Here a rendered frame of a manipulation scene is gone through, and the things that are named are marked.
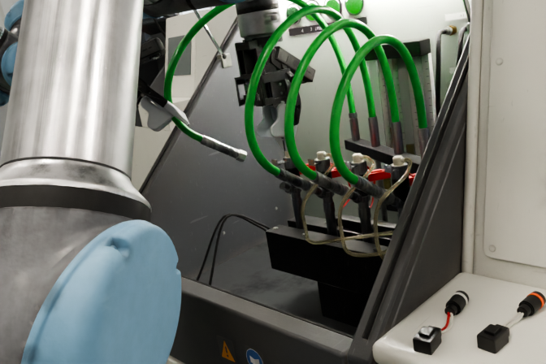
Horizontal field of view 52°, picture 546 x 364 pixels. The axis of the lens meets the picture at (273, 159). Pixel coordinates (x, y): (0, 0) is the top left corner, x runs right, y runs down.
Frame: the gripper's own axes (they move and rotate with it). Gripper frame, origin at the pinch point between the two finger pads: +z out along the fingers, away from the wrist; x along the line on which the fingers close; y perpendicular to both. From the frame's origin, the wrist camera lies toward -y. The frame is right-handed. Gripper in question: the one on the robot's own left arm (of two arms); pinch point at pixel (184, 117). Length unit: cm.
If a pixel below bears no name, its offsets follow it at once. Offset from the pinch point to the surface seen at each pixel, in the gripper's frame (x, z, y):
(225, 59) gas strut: -27.3, -2.7, -17.9
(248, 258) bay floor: -30.7, 29.4, 17.5
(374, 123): -0.6, 29.9, -20.4
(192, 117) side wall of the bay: -23.4, -0.6, -2.1
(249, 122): 18.6, 10.1, -4.3
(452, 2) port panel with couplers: 6, 28, -46
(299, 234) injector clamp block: 1.8, 29.9, 5.4
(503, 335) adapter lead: 47, 46, 1
